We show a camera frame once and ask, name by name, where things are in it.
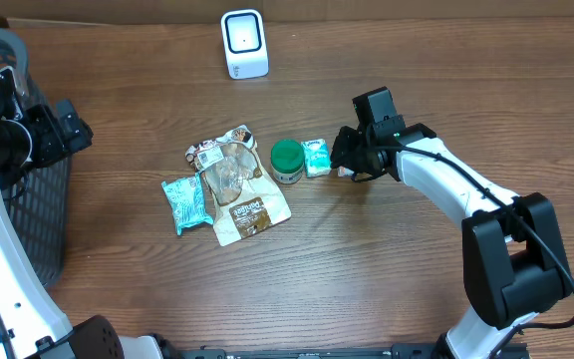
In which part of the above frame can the teal tissue pack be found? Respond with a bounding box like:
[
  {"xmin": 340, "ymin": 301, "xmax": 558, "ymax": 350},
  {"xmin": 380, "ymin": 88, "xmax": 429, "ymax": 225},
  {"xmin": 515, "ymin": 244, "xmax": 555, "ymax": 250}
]
[{"xmin": 301, "ymin": 139, "xmax": 331, "ymax": 178}]

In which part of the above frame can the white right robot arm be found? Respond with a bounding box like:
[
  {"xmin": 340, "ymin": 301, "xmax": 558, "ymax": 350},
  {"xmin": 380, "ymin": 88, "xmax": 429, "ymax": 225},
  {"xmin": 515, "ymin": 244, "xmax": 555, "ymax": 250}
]
[{"xmin": 331, "ymin": 87, "xmax": 574, "ymax": 358}]

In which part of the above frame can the green lid jar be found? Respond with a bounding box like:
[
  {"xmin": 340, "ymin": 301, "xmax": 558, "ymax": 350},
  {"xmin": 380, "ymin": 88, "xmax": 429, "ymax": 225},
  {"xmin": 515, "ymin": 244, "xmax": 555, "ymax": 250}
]
[{"xmin": 270, "ymin": 140, "xmax": 304, "ymax": 184}]

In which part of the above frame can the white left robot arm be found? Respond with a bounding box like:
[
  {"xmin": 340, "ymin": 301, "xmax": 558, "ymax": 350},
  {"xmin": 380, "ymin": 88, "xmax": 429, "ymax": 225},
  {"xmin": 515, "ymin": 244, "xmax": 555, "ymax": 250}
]
[{"xmin": 0, "ymin": 66, "xmax": 172, "ymax": 358}]

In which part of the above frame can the orange tissue pack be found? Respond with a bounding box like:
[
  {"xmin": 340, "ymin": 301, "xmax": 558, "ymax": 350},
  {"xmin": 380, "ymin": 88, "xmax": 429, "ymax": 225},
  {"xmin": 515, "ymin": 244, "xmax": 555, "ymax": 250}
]
[{"xmin": 337, "ymin": 167, "xmax": 354, "ymax": 178}]

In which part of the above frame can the dark grey plastic basket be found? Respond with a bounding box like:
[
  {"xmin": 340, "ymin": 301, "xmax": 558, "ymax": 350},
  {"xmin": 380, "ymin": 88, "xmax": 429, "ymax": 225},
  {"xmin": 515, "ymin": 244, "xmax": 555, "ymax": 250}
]
[{"xmin": 0, "ymin": 29, "xmax": 72, "ymax": 287}]

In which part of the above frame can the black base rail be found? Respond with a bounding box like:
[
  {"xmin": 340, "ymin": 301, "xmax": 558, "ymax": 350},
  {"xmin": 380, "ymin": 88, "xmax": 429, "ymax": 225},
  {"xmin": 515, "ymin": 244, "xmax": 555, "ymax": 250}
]
[{"xmin": 181, "ymin": 341, "xmax": 531, "ymax": 359}]

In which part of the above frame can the teal snack bar wrapper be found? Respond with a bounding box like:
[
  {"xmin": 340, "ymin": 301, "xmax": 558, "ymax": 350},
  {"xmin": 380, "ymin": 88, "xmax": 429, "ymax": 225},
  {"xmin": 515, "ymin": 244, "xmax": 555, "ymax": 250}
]
[{"xmin": 161, "ymin": 173, "xmax": 214, "ymax": 235}]

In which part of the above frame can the brown cookie bag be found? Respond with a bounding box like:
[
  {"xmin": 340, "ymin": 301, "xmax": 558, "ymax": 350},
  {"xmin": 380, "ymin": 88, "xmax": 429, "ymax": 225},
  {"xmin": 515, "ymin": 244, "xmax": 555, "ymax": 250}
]
[{"xmin": 185, "ymin": 125, "xmax": 291, "ymax": 246}]

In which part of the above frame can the white barcode scanner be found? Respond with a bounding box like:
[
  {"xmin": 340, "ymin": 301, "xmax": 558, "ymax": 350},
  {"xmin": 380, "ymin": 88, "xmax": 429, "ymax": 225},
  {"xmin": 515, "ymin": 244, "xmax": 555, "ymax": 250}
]
[{"xmin": 220, "ymin": 9, "xmax": 269, "ymax": 80}]

